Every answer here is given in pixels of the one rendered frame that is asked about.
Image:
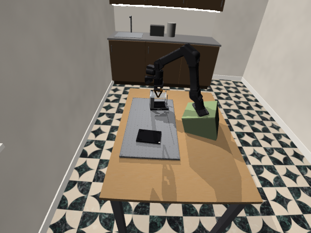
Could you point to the white well plate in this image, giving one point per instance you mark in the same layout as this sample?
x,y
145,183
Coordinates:
x,y
162,96

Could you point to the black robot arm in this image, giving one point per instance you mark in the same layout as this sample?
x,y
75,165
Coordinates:
x,y
192,57

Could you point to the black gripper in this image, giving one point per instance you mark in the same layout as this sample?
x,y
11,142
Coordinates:
x,y
159,89

